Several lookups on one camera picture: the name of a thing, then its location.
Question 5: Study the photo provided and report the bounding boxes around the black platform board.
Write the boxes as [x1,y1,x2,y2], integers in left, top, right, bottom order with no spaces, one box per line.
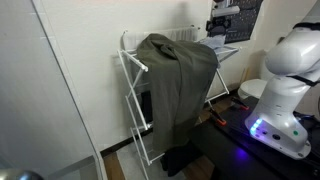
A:
[189,97,320,180]

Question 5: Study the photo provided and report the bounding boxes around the dark space poster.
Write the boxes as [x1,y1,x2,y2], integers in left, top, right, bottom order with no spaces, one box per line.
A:
[209,0,263,44]

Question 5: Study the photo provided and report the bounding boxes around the black garment on rack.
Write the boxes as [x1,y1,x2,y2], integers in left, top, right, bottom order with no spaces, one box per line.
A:
[141,91,202,177]

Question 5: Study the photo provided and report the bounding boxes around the blue striped shirt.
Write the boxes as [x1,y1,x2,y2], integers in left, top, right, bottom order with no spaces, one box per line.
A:
[197,35,225,59]

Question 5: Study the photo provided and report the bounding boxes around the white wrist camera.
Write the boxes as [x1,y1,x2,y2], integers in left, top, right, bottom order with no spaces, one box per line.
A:
[213,6,240,17]

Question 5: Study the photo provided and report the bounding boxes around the black orange clamp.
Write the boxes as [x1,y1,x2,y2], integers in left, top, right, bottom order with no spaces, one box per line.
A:
[231,97,249,110]
[209,108,227,126]

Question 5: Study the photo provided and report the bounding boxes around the glass shower panel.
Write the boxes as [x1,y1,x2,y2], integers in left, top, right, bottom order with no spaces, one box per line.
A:
[0,0,106,180]

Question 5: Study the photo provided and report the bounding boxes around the black orange right clamp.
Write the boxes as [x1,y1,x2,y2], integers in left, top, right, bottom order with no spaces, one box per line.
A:
[209,108,227,126]

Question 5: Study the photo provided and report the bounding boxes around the white clothes drying rack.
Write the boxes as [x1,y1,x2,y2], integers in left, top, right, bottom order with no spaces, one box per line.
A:
[116,29,241,180]

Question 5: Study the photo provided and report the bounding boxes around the white toilet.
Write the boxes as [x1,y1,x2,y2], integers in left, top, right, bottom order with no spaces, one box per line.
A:
[237,59,278,101]

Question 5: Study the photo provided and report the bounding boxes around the black orange left clamp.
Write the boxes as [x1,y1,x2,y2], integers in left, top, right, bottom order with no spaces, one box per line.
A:
[231,97,249,110]

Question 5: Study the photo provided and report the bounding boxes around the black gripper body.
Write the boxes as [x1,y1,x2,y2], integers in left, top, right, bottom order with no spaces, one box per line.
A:
[206,17,231,37]

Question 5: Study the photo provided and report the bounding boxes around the olive green trousers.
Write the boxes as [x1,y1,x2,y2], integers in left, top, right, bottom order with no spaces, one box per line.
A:
[137,34,218,152]

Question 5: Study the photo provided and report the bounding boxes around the white towel on rail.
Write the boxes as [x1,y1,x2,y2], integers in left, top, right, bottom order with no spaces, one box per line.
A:
[122,26,198,50]

